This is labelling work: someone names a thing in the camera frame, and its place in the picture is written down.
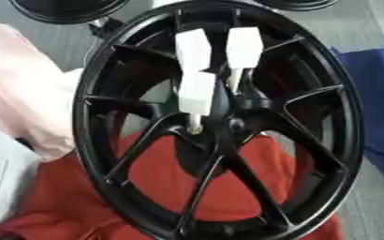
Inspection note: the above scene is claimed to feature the white pin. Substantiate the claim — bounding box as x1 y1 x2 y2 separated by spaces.
225 26 266 94
173 28 214 73
177 70 218 135

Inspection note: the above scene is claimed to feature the black spoked wheel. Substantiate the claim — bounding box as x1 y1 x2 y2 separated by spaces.
70 0 366 240

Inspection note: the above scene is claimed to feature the black round wheel rim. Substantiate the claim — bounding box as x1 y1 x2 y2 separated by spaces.
7 0 133 25
252 0 340 12

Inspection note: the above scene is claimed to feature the blue cloth bag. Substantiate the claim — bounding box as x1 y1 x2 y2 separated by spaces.
330 46 384 186

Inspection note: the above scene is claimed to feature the black wheel stand bracket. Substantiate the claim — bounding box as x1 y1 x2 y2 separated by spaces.
87 17 126 40

